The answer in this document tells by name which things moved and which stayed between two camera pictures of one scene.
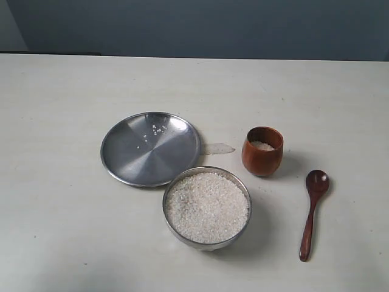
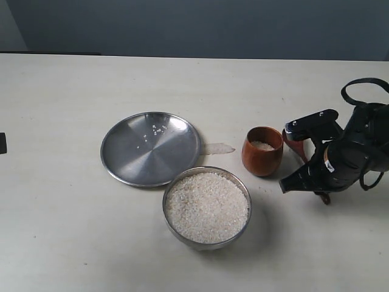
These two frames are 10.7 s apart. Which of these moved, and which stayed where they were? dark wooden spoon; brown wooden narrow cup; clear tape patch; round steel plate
Moved: dark wooden spoon
Stayed: brown wooden narrow cup; round steel plate; clear tape patch
